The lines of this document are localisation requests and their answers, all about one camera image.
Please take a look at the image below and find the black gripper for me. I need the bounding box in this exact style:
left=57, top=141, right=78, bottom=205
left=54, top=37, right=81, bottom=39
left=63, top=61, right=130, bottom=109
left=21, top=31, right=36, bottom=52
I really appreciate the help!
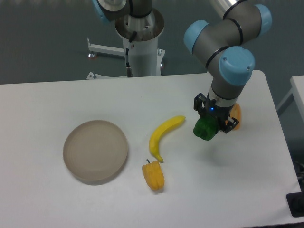
left=193, top=93, right=239, bottom=133

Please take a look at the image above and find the green bell pepper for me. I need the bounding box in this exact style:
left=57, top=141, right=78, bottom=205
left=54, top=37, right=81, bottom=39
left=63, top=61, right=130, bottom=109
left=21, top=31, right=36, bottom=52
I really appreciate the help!
left=193, top=114, right=219, bottom=141

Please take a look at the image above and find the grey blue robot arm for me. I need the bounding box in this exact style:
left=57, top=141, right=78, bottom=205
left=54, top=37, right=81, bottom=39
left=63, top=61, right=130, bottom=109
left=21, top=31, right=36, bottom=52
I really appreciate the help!
left=93, top=0, right=272, bottom=138

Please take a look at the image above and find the yellow bell pepper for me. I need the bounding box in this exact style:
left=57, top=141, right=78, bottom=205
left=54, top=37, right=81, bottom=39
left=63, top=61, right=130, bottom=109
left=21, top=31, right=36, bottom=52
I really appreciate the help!
left=142, top=159, right=165, bottom=191

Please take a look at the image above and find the orange croissant bread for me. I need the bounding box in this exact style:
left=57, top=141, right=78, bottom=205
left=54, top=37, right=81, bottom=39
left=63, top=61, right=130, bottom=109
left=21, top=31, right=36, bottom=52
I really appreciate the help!
left=229, top=103, right=242, bottom=131

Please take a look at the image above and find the yellow banana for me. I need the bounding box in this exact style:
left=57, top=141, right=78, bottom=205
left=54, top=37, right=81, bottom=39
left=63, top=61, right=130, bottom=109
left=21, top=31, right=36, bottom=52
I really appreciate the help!
left=149, top=115, right=186, bottom=163

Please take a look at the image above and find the white side table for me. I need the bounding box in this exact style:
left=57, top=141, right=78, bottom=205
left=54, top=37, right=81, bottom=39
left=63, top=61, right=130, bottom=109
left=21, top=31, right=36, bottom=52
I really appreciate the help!
left=276, top=75, right=304, bottom=116

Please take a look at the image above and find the black box at edge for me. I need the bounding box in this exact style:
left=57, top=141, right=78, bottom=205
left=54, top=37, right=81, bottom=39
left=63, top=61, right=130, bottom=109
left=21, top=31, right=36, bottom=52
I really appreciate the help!
left=286, top=192, right=304, bottom=218

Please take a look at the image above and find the beige round plate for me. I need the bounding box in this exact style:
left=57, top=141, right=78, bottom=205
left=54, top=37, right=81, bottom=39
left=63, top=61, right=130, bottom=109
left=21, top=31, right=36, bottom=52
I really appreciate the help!
left=63, top=120, right=128, bottom=185

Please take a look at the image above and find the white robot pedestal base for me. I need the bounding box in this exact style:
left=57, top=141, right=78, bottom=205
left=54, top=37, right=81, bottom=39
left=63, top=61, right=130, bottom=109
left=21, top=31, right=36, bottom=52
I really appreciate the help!
left=85, top=9, right=166, bottom=80

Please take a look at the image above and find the black cable on pedestal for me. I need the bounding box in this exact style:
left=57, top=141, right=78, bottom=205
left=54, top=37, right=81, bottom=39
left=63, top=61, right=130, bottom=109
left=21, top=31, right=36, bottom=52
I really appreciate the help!
left=125, top=31, right=137, bottom=78

